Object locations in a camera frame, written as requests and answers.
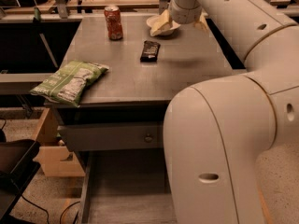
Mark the grey top drawer with knob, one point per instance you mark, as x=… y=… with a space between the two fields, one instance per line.
x=112 y=136

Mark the green chip bag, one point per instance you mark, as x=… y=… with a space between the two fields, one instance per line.
x=67 y=84

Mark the red soda can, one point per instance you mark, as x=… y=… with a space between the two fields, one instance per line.
x=113 y=19

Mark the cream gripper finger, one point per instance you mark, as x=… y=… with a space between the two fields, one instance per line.
x=201 y=24
x=162 y=24

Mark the black tray on left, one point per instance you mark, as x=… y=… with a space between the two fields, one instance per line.
x=17 y=168

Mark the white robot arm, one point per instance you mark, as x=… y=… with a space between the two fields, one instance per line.
x=215 y=130

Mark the light wooden crate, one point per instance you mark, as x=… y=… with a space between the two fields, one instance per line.
x=53 y=156

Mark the open grey middle drawer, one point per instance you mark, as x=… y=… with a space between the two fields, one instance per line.
x=126 y=187

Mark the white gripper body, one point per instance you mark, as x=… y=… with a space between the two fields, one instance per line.
x=186 y=16

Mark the grey wooden drawer cabinet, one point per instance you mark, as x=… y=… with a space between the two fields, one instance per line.
x=133 y=91

